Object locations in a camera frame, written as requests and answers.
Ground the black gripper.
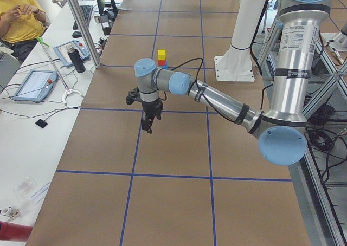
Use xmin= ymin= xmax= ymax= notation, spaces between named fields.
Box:
xmin=141 ymin=99 xmax=163 ymax=134

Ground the red block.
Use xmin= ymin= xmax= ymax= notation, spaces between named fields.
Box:
xmin=157 ymin=60 xmax=167 ymax=67

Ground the yellow block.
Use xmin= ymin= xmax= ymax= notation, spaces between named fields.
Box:
xmin=157 ymin=49 xmax=166 ymax=61

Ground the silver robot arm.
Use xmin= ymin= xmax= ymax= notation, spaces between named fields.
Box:
xmin=126 ymin=0 xmax=332 ymax=165

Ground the black water bottle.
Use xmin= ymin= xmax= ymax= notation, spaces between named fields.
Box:
xmin=66 ymin=44 xmax=86 ymax=73

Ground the black label printer box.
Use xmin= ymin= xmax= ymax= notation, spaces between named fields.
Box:
xmin=94 ymin=15 xmax=113 ymax=35

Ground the small black square pad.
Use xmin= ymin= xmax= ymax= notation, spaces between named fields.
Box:
xmin=35 ymin=119 xmax=48 ymax=128

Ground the black computer mouse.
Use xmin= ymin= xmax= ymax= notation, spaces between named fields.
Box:
xmin=72 ymin=31 xmax=82 ymax=38

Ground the far teach pendant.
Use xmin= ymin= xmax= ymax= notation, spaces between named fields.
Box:
xmin=53 ymin=40 xmax=90 ymax=67

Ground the teach pendant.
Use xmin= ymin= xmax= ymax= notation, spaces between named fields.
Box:
xmin=53 ymin=40 xmax=90 ymax=67
xmin=12 ymin=69 xmax=57 ymax=102

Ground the near teach pendant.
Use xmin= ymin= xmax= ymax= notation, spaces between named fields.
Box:
xmin=12 ymin=69 xmax=57 ymax=102

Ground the black monitor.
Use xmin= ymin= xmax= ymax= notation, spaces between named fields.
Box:
xmin=97 ymin=0 xmax=118 ymax=21

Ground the black keyboard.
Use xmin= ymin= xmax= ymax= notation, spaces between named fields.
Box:
xmin=80 ymin=4 xmax=93 ymax=29

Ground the metal reacher grabber stick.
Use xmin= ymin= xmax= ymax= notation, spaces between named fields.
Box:
xmin=36 ymin=37 xmax=84 ymax=107

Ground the person in yellow shirt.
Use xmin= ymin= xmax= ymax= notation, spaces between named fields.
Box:
xmin=1 ymin=0 xmax=47 ymax=62

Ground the red cylinder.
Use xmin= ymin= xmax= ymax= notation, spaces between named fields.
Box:
xmin=0 ymin=222 xmax=33 ymax=242

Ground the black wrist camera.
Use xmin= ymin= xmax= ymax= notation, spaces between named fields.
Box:
xmin=125 ymin=87 xmax=142 ymax=106

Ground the white camera stand pillar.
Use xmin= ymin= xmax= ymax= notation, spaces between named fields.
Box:
xmin=214 ymin=0 xmax=268 ymax=82

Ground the aluminium frame post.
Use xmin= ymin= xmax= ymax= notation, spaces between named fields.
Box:
xmin=67 ymin=0 xmax=101 ymax=69

